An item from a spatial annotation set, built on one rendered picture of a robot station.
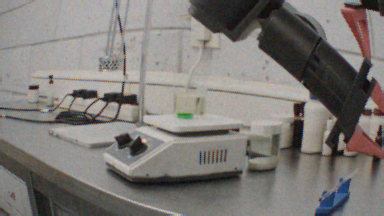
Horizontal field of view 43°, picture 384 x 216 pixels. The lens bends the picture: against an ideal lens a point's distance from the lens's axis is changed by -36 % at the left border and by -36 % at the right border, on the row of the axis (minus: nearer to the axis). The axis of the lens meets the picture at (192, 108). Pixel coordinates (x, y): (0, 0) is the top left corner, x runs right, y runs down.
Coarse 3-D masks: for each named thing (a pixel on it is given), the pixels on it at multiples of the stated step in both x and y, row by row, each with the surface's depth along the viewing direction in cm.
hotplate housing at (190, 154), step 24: (168, 144) 106; (192, 144) 107; (216, 144) 109; (240, 144) 111; (120, 168) 106; (144, 168) 104; (168, 168) 106; (192, 168) 108; (216, 168) 109; (240, 168) 112
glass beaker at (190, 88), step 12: (180, 72) 115; (192, 72) 115; (204, 72) 111; (180, 84) 111; (192, 84) 110; (204, 84) 112; (180, 96) 111; (192, 96) 111; (204, 96) 112; (180, 108) 111; (192, 108) 111; (204, 108) 112; (192, 120) 111; (204, 120) 112
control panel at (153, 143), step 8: (144, 136) 111; (152, 144) 107; (160, 144) 106; (112, 152) 111; (120, 152) 110; (128, 152) 108; (144, 152) 106; (120, 160) 107; (128, 160) 105; (136, 160) 104
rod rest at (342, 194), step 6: (348, 180) 83; (342, 186) 84; (348, 186) 83; (324, 192) 78; (336, 192) 85; (342, 192) 84; (348, 192) 84; (324, 198) 78; (330, 198) 77; (336, 198) 81; (342, 198) 80; (324, 204) 78; (330, 204) 77; (336, 204) 78; (318, 210) 78; (324, 210) 77; (330, 210) 76
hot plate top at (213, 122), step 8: (144, 120) 115; (152, 120) 113; (160, 120) 112; (168, 120) 112; (176, 120) 112; (208, 120) 113; (216, 120) 113; (224, 120) 113; (232, 120) 113; (168, 128) 108; (176, 128) 106; (184, 128) 107; (192, 128) 107; (200, 128) 108; (208, 128) 109; (216, 128) 109; (224, 128) 110; (232, 128) 110
